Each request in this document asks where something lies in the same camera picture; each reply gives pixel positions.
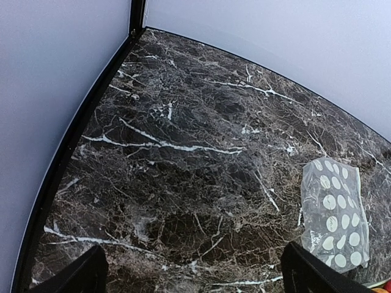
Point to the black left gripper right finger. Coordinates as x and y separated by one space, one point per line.
303 272

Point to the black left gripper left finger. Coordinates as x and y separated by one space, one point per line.
88 273

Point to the clear dotted zip top bag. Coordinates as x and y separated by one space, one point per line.
336 227

